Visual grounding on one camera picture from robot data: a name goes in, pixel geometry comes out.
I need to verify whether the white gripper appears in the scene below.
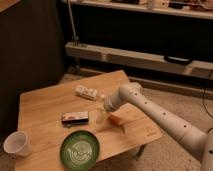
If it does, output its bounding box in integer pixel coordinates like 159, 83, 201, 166
96, 95, 117, 124

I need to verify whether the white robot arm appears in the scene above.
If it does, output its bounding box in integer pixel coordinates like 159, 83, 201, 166
103, 82, 213, 171

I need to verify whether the green ceramic bowl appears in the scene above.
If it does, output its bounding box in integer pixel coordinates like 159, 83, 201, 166
59, 130, 100, 171

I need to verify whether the orange carrot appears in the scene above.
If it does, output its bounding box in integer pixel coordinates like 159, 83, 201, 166
109, 115, 125, 131

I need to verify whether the white small packet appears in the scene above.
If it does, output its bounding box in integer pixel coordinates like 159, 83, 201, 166
75, 85, 98, 101

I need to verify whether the wooden table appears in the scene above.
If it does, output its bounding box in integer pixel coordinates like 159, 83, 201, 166
15, 70, 162, 171

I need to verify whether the white low shelf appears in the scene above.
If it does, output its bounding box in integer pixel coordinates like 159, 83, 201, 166
65, 42, 213, 78

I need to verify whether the black handle on shelf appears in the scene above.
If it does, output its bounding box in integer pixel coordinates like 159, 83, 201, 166
164, 56, 193, 65

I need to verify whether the black cable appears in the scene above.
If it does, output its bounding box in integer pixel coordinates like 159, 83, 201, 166
201, 69, 213, 119

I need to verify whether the upper wall shelf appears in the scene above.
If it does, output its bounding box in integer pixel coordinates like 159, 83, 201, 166
61, 0, 213, 20

